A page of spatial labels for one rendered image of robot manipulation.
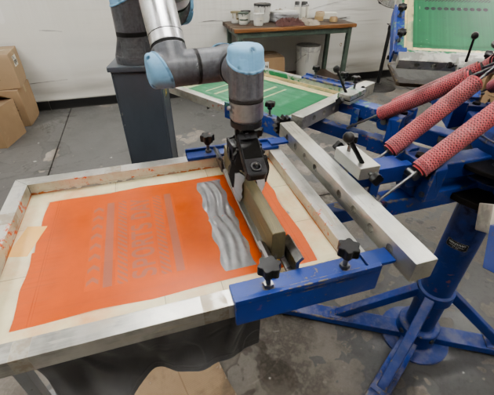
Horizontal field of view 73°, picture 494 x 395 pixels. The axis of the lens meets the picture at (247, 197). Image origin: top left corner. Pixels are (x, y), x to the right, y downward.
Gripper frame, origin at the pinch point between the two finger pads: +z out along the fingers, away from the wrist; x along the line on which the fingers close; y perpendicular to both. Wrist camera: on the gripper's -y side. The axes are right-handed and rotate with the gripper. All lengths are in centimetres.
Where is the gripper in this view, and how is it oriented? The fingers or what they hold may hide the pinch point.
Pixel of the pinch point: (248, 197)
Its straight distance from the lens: 84.1
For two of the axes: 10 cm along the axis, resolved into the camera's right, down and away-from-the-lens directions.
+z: 0.0, 8.2, 5.7
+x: -9.6, 1.7, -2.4
